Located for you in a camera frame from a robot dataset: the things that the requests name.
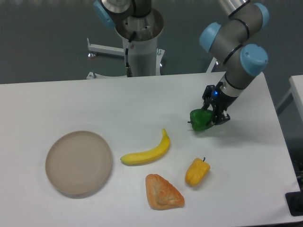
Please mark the green toy bell pepper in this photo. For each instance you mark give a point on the green toy bell pepper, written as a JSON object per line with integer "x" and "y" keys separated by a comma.
{"x": 201, "y": 119}

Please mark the yellow toy banana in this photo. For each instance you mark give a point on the yellow toy banana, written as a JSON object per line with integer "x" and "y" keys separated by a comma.
{"x": 144, "y": 157}

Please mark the black device at table edge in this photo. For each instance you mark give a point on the black device at table edge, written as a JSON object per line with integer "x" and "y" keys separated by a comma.
{"x": 295, "y": 203}

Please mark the beige round plate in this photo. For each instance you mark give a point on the beige round plate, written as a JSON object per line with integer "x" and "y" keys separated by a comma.
{"x": 79, "y": 164}

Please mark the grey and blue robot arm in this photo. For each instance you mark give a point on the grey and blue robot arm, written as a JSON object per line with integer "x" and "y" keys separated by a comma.
{"x": 227, "y": 43}

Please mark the toy puff pastry turnover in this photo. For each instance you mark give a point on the toy puff pastry turnover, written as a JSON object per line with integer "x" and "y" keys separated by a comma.
{"x": 161, "y": 194}

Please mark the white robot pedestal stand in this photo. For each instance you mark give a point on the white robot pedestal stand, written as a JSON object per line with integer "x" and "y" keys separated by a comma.
{"x": 139, "y": 37}

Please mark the yellow toy bell pepper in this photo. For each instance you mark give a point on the yellow toy bell pepper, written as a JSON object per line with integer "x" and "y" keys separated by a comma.
{"x": 198, "y": 169}

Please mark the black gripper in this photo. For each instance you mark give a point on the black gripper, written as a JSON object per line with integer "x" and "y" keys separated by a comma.
{"x": 220, "y": 97}

